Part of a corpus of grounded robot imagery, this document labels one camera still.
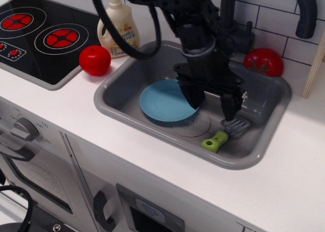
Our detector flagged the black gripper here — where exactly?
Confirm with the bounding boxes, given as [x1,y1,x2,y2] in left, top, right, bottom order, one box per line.
[173,49,244,121]

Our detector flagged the green handled grey spatula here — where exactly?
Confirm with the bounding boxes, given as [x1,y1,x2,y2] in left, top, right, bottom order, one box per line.
[201,116,250,153]

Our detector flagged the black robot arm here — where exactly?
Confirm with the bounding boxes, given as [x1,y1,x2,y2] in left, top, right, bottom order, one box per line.
[128,0,244,121]

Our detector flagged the blue plate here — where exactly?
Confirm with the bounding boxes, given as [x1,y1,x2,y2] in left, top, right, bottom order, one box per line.
[139,79,198,122]

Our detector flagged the grey toy sink basin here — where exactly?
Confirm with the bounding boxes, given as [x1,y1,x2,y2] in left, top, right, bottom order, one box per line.
[94,41,291,170]

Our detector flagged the dark grey toy faucet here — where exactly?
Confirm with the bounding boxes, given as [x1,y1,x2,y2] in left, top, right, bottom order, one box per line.
[213,0,324,63]

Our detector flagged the red toy tomato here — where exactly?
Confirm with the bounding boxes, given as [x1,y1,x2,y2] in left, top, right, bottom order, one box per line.
[243,48,284,77]

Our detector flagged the wooden side panel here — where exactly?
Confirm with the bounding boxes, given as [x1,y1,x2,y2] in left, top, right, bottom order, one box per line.
[302,31,324,99]

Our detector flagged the red toy apple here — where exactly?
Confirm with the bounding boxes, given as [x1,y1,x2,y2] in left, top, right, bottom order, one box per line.
[79,45,111,76]

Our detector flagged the cream detergent bottle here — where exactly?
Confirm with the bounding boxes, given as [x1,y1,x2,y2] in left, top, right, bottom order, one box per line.
[97,0,140,58]

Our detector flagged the grey dishwasher control panel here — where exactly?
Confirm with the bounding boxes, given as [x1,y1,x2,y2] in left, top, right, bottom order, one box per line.
[116,184,185,232]

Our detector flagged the black toy stove top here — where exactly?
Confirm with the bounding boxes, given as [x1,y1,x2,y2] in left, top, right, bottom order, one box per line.
[1,0,99,90]

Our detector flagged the toy oven door window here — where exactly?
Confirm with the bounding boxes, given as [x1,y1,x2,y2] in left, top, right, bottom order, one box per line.
[7,158,73,214]

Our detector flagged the grey oven knob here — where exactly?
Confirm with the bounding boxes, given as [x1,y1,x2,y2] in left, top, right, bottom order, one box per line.
[10,118,39,141]

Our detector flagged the black braided cable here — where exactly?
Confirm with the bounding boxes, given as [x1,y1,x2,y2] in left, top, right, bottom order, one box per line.
[88,0,163,60]

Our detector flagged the dark grey cabinet handle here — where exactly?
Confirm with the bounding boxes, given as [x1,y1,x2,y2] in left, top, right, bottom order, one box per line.
[93,191,116,232]

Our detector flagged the grey oven door handle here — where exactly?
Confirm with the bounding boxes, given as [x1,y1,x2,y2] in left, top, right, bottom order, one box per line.
[1,132,35,161]

